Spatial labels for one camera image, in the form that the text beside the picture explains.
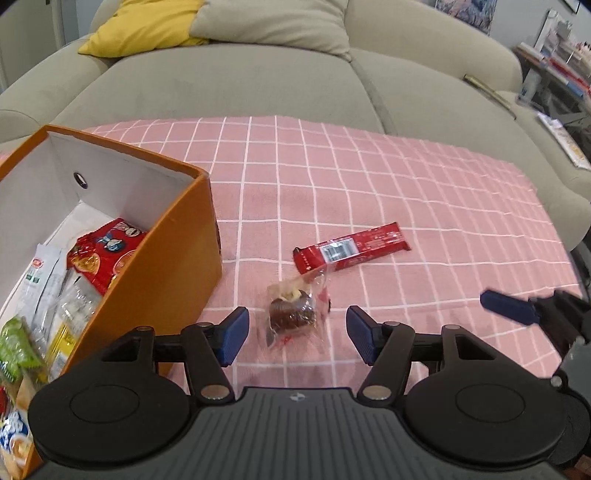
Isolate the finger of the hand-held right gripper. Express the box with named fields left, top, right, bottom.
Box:
left=480, top=289, right=591, bottom=359

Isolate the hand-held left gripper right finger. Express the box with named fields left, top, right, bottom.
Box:
left=346, top=305, right=498, bottom=402

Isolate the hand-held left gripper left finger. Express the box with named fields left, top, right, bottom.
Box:
left=97, top=307, right=250, bottom=402

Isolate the brown cake clear packet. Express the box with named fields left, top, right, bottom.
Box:
left=264, top=270, right=334, bottom=354

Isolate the red snack bar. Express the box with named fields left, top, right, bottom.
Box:
left=293, top=222, right=411, bottom=274

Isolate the orange cardboard box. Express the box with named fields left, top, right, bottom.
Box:
left=0, top=124, right=225, bottom=478

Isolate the red cartoon snack bag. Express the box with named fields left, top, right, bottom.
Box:
left=67, top=218, right=148, bottom=296

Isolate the white silver snack packet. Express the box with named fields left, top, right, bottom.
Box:
left=21, top=244, right=70, bottom=333

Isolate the clear green label snack packet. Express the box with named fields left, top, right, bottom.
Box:
left=0, top=316, right=49, bottom=388

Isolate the pink checkered cloth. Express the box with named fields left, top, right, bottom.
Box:
left=0, top=115, right=583, bottom=402

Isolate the white patterned booklet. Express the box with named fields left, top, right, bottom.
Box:
left=536, top=111, right=591, bottom=171

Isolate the thin brown book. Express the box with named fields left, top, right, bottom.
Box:
left=464, top=74, right=518, bottom=121

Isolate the blue white snack packet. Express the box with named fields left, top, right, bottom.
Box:
left=0, top=388, right=35, bottom=478

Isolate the cluttered shelf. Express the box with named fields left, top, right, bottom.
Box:
left=515, top=9, right=591, bottom=112

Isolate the beige sofa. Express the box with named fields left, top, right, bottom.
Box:
left=0, top=0, right=591, bottom=250

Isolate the beige pillow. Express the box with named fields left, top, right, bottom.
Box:
left=189, top=0, right=354, bottom=61

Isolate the yellow pillow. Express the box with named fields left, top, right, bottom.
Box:
left=78, top=0, right=211, bottom=58

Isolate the blue wall poster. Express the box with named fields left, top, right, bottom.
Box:
left=434, top=0, right=497, bottom=35

